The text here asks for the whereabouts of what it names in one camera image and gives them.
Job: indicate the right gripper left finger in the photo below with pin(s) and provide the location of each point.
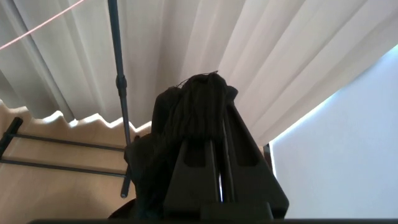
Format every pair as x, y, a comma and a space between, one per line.
192, 186

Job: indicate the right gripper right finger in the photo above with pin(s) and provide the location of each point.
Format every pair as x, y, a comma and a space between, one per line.
252, 186

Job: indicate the black shorts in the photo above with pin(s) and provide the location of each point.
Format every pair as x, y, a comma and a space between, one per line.
192, 105

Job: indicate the black clothes rack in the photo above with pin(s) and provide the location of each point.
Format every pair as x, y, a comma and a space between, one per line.
117, 46

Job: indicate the pink clothes hanger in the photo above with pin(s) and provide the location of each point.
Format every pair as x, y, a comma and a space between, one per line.
40, 26

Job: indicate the beige curtain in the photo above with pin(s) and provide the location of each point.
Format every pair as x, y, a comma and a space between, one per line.
174, 37

